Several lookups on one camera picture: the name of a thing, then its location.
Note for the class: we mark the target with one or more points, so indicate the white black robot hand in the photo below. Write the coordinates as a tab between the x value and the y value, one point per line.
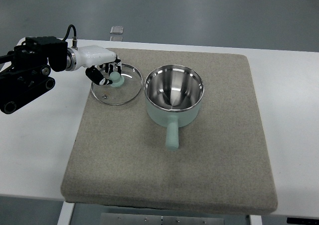
103	67

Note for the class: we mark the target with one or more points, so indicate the glass lid with green knob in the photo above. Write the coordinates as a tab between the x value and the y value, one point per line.
125	90

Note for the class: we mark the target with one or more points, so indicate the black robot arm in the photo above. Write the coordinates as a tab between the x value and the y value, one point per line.
31	63

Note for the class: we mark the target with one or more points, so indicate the small grey floor plate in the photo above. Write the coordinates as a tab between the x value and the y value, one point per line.
116	33

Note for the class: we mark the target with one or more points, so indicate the mint green saucepan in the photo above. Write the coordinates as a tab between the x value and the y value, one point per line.
173	96

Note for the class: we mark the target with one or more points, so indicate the beige felt mat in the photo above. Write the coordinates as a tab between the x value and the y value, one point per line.
121	157

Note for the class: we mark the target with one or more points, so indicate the black label strip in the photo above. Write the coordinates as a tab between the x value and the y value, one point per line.
302	221

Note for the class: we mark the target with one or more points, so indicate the grey metal base plate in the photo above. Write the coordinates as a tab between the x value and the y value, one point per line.
132	219

